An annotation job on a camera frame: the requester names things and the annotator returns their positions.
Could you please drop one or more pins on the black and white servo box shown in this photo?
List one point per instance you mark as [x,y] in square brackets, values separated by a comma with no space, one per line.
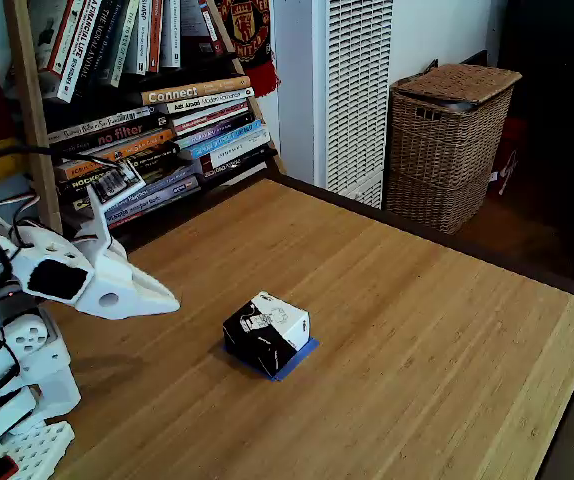
[277,320]

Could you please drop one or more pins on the blue tape square target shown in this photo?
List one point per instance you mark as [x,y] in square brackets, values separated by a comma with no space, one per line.
[311,346]

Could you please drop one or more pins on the blue grey logo book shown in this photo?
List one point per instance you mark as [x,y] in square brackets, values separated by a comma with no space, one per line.
[177,189]

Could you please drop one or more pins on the black rocket science book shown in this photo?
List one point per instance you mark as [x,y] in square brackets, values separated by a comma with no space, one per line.
[79,183]

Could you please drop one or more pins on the lavender spine book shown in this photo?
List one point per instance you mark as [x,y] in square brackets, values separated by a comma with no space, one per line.
[167,181]

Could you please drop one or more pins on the orange white spine book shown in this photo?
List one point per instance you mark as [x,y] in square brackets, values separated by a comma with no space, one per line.
[79,170]

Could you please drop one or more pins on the black book small text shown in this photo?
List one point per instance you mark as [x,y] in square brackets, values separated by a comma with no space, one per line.
[157,154]

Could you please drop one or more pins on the orange book dark text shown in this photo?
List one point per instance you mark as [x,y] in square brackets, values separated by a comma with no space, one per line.
[142,145]

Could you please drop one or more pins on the black no filter book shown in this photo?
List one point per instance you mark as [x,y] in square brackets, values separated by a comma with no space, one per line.
[117,135]

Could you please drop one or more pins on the black book white text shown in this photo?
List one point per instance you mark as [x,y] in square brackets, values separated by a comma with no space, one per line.
[232,170]

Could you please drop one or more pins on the white black red book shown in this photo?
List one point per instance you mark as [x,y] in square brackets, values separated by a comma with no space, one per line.
[227,160]

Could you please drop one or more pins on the white cursive title book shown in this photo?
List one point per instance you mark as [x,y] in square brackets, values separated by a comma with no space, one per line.
[102,122]

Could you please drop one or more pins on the dark purple book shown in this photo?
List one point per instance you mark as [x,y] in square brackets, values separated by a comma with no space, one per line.
[217,130]

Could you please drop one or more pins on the white red striped book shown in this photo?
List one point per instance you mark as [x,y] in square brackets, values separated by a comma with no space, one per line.
[207,116]

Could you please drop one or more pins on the white book dark text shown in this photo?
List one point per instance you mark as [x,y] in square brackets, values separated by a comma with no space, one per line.
[247,144]

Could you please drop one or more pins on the light blue book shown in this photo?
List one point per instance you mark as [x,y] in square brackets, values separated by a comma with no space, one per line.
[239,131]

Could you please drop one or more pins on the wooden ladder bookshelf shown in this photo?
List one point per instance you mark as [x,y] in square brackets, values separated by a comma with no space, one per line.
[31,100]

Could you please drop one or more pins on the tan Connect book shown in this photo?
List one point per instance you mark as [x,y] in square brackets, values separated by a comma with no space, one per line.
[182,93]

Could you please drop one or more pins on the white Modern Romance book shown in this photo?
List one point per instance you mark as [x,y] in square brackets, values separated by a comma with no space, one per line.
[207,101]

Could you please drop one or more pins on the grey white leaning book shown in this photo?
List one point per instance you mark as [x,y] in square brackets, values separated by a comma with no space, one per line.
[123,45]

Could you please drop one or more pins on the white red financial life book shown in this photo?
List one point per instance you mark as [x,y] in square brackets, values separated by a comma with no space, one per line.
[74,50]

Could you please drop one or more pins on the thin white book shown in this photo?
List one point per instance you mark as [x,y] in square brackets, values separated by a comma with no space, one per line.
[142,40]

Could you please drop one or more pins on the dark moral animal book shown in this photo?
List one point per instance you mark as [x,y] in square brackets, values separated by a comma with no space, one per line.
[98,40]

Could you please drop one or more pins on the orange upright book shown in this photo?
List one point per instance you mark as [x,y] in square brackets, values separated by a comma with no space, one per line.
[155,35]

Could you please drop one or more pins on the white upright book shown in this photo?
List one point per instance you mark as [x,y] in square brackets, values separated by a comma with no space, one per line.
[171,35]

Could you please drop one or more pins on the white cover leaning book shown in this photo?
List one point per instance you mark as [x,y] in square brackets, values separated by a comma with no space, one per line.
[49,35]

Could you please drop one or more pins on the red white leaning book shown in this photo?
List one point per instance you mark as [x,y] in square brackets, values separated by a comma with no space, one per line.
[212,25]

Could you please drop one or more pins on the red black football scarf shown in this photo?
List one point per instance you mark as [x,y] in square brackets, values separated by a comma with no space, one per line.
[247,30]

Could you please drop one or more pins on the brown wicker basket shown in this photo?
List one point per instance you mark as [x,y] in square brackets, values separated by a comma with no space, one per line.
[442,150]

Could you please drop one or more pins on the red fabric bag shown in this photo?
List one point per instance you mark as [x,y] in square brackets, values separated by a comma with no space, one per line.
[509,160]

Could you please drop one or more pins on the camera circuit board white mount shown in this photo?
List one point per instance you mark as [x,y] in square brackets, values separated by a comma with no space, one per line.
[114,182]

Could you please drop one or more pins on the white perforated base plate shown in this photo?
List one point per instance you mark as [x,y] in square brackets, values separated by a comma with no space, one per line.
[37,445]

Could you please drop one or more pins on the white louvred wall heater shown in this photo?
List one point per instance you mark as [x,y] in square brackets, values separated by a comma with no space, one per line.
[357,100]

